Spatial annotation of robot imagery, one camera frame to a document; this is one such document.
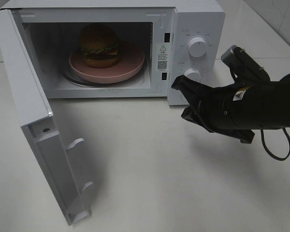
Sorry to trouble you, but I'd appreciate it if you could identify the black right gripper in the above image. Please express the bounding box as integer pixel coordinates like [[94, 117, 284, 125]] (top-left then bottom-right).
[[171, 75, 255, 144]]

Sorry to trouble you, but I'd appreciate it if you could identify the pink round plate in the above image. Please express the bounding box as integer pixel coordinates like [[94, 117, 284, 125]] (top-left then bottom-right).
[[69, 42, 145, 84]]

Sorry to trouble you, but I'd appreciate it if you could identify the white microwave oven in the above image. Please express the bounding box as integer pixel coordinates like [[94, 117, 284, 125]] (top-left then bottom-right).
[[0, 0, 225, 225]]

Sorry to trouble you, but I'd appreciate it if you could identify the burger with lettuce and cheese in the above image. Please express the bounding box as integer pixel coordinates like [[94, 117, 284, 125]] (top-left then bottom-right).
[[78, 23, 120, 68]]

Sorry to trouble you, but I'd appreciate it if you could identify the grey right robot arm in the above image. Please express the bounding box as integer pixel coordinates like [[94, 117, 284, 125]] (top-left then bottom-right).
[[172, 74, 290, 144]]

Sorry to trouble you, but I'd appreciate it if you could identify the glass microwave turntable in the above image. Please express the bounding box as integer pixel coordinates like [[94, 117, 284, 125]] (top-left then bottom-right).
[[60, 60, 150, 89]]

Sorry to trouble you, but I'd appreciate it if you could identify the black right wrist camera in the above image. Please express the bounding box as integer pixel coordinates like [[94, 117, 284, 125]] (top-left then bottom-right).
[[221, 45, 270, 85]]

